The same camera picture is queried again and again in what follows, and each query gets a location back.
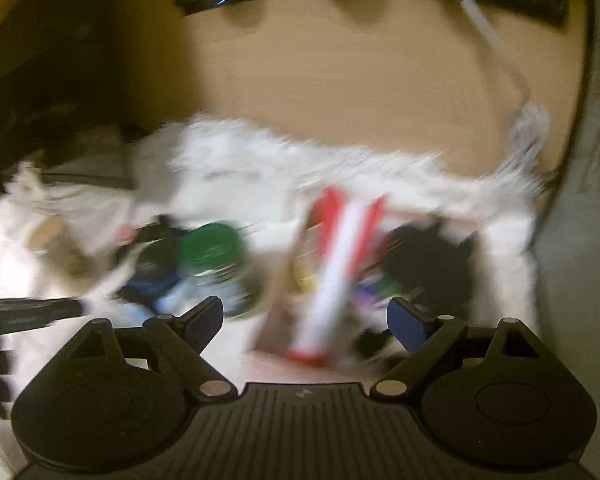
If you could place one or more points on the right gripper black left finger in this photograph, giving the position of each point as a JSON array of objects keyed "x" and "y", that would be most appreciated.
[{"x": 179, "y": 341}]

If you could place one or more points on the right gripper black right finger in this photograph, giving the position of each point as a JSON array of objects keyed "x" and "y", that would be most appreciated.
[{"x": 426, "y": 338}]

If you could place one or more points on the black plush toy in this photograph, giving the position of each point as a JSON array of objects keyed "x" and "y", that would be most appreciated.
[{"x": 428, "y": 268}]

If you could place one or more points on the green lid glass jar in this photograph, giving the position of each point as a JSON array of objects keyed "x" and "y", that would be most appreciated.
[{"x": 215, "y": 261}]

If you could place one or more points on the black and blue pouch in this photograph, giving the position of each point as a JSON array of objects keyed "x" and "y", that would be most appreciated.
[{"x": 154, "y": 250}]

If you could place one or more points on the pink cardboard box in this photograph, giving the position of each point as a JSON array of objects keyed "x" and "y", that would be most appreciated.
[{"x": 362, "y": 343}]

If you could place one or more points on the red and white striped sock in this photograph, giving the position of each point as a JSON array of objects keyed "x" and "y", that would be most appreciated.
[{"x": 345, "y": 228}]

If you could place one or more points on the clear jar with tan lid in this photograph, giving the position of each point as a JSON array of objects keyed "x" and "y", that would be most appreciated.
[{"x": 55, "y": 246}]

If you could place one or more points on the white fringed cloth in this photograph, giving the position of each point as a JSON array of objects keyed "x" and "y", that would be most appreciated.
[{"x": 204, "y": 170}]

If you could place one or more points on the black flat screen television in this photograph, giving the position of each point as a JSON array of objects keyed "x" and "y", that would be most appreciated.
[{"x": 60, "y": 101}]

